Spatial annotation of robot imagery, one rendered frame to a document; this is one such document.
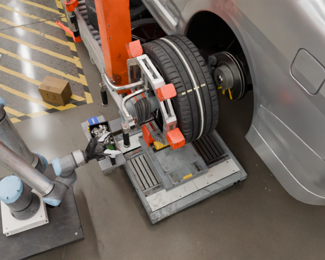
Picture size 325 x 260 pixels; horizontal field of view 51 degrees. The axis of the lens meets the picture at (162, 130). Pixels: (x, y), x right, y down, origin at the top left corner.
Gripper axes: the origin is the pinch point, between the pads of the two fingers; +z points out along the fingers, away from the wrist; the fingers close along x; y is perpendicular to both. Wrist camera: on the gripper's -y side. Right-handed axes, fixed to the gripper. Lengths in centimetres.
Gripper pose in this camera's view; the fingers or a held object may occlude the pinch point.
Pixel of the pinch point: (116, 141)
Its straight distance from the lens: 195.3
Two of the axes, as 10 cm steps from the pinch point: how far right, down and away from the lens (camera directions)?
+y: -0.2, 5.8, 8.1
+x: 4.5, 7.3, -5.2
